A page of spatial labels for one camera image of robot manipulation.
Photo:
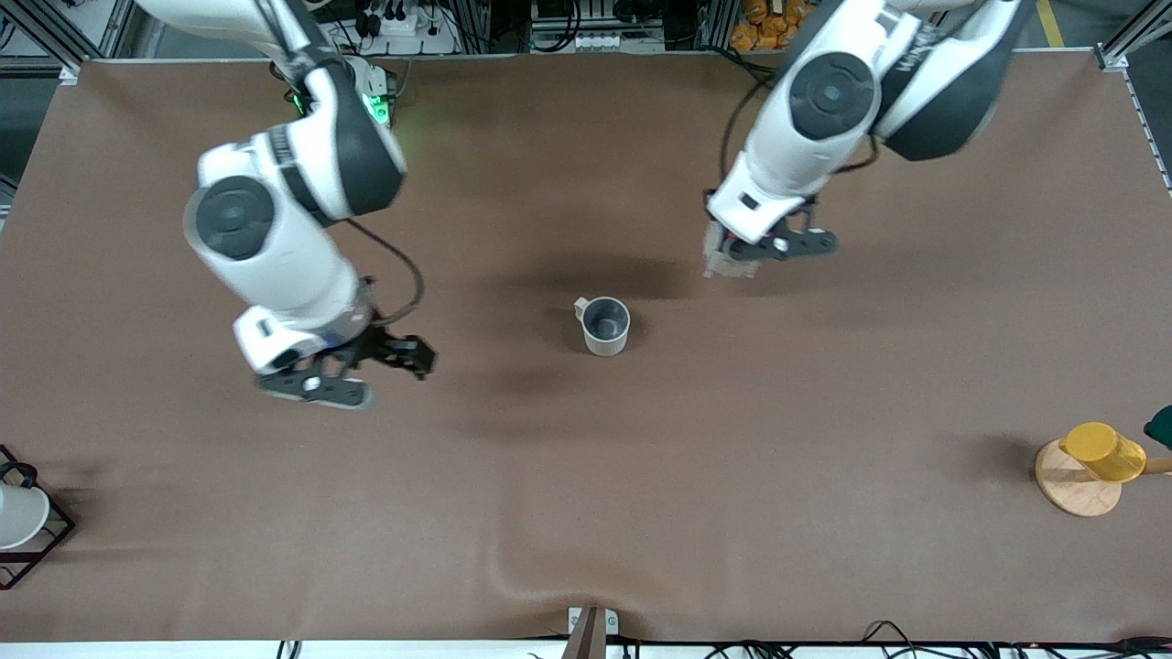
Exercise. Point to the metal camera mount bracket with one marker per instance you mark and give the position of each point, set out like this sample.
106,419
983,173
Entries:
591,631

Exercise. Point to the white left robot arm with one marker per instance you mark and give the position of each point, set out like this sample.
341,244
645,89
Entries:
824,110

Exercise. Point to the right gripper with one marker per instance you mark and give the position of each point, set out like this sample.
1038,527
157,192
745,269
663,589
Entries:
381,345

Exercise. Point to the round wooden cup stand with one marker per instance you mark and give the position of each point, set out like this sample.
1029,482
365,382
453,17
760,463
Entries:
1067,490

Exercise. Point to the brown table cloth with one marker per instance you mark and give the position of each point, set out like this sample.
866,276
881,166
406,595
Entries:
586,458

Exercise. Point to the grey ceramic mug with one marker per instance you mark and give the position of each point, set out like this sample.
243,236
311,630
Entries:
606,328

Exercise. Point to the white cup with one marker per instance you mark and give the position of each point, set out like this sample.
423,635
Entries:
18,517

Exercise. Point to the white empty power strip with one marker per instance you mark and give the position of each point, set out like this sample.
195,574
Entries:
618,41

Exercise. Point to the blue white milk carton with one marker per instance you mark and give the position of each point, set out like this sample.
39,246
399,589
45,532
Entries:
732,265

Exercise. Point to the white power strip with plugs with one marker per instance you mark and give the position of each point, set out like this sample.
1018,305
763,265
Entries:
407,32

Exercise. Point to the pile of orange bread rolls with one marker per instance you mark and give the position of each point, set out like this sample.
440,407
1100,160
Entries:
765,27

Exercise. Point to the yellow plastic cup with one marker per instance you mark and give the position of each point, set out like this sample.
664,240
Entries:
1108,453

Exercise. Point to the aluminium corner bracket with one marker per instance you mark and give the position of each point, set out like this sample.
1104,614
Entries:
70,73
1112,57

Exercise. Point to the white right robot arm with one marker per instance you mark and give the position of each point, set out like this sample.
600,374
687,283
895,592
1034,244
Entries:
275,238

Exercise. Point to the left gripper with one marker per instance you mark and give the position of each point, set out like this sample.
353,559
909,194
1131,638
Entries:
710,196

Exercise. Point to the dark green cup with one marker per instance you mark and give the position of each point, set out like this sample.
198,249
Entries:
1161,428

